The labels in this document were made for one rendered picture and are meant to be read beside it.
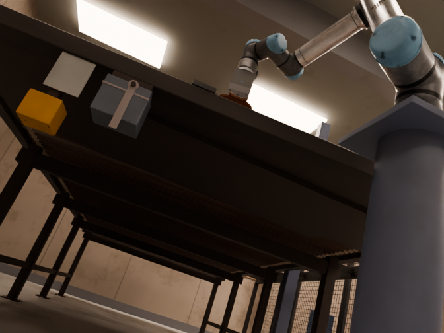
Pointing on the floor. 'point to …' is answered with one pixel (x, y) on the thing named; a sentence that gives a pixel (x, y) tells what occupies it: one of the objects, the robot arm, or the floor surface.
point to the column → (402, 221)
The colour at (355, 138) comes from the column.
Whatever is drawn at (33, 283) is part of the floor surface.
